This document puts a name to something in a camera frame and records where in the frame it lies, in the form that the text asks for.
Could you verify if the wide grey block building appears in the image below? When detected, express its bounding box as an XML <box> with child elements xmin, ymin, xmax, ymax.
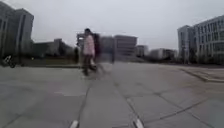
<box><xmin>76</xmin><ymin>32</ymin><xmax>138</xmax><ymax>61</ymax></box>

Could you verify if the person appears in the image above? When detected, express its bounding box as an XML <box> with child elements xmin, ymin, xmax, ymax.
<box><xmin>80</xmin><ymin>27</ymin><xmax>101</xmax><ymax>77</ymax></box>

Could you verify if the small grey building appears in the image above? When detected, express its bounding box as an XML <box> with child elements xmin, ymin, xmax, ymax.
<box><xmin>135</xmin><ymin>44</ymin><xmax>150</xmax><ymax>58</ymax></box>

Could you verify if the grey stone slab plaza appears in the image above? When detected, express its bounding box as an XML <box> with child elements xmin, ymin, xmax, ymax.
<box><xmin>0</xmin><ymin>61</ymin><xmax>224</xmax><ymax>128</ymax></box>

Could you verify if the low pale building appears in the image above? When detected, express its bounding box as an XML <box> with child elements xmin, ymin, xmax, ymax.
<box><xmin>149</xmin><ymin>48</ymin><xmax>179</xmax><ymax>62</ymax></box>

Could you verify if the low building with trees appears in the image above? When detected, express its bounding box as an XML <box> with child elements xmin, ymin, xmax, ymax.
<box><xmin>31</xmin><ymin>38</ymin><xmax>76</xmax><ymax>60</ymax></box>

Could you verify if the robot's own part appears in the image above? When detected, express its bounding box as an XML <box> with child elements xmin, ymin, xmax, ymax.
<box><xmin>69</xmin><ymin>119</ymin><xmax>80</xmax><ymax>128</ymax></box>
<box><xmin>133</xmin><ymin>118</ymin><xmax>145</xmax><ymax>128</ymax></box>

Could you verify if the grass strip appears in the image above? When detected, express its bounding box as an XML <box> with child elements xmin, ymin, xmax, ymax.
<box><xmin>13</xmin><ymin>57</ymin><xmax>81</xmax><ymax>68</ymax></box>

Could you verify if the row of bushes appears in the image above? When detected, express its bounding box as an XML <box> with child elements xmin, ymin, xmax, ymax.
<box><xmin>178</xmin><ymin>49</ymin><xmax>224</xmax><ymax>65</ymax></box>

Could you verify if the pale multi-storey building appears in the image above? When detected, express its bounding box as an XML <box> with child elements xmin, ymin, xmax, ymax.
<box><xmin>177</xmin><ymin>14</ymin><xmax>224</xmax><ymax>64</ymax></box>

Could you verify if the tall grey building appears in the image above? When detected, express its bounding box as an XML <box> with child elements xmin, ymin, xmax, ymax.
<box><xmin>0</xmin><ymin>1</ymin><xmax>35</xmax><ymax>59</ymax></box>

